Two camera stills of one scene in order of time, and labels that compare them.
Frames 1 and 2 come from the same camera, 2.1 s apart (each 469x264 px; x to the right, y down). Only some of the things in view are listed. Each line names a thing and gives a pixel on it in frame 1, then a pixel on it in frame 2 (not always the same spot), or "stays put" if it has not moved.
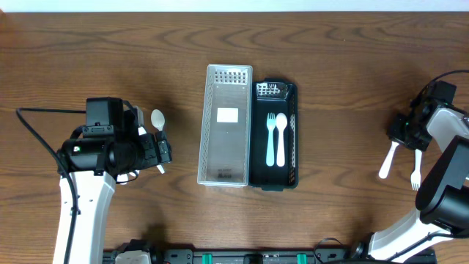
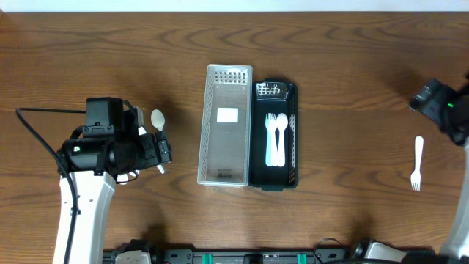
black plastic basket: x=273 y=149 stays put
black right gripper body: x=410 y=133 to x=445 y=106
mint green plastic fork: x=270 y=147 stays put
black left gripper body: x=155 y=147 stays put
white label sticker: x=227 y=115 stays put
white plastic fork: x=383 y=171 to x=272 y=122
